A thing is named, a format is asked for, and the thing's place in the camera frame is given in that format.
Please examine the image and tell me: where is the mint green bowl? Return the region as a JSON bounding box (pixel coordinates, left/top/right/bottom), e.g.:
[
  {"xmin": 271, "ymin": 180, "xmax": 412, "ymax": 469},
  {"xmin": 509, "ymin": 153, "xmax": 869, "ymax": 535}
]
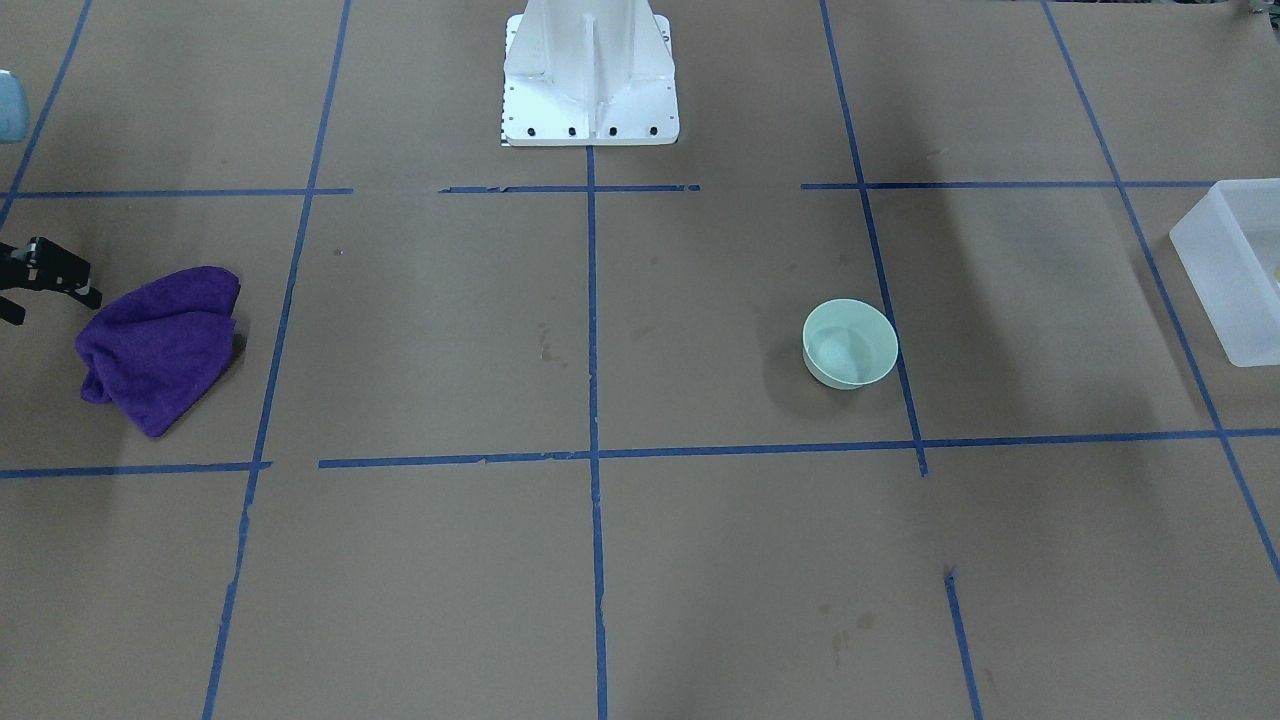
[{"xmin": 801, "ymin": 299, "xmax": 900, "ymax": 391}]

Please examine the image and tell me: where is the purple cloth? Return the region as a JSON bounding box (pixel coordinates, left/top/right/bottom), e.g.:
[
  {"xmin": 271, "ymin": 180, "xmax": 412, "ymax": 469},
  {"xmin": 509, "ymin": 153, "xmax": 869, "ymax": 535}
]
[{"xmin": 76, "ymin": 266, "xmax": 241, "ymax": 438}]

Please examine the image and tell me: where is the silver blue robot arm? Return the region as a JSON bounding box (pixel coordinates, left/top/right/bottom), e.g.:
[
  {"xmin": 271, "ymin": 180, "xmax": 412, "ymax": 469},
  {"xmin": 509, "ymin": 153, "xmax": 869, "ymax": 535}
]
[{"xmin": 0, "ymin": 69, "xmax": 29, "ymax": 145}]

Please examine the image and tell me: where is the clear plastic storage box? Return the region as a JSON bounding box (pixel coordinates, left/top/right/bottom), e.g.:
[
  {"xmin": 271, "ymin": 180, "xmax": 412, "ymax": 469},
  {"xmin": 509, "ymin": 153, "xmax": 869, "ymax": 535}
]
[{"xmin": 1170, "ymin": 178, "xmax": 1279, "ymax": 368}]

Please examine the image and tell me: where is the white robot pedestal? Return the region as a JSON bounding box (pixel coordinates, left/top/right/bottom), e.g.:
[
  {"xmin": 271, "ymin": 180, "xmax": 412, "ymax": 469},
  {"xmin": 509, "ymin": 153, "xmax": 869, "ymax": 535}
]
[{"xmin": 500, "ymin": 1, "xmax": 681, "ymax": 147}]

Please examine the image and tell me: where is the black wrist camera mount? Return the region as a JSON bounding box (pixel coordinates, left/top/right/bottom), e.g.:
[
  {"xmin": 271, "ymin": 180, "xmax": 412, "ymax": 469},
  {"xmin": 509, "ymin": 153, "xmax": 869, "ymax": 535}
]
[{"xmin": 1, "ymin": 237, "xmax": 102, "ymax": 310}]

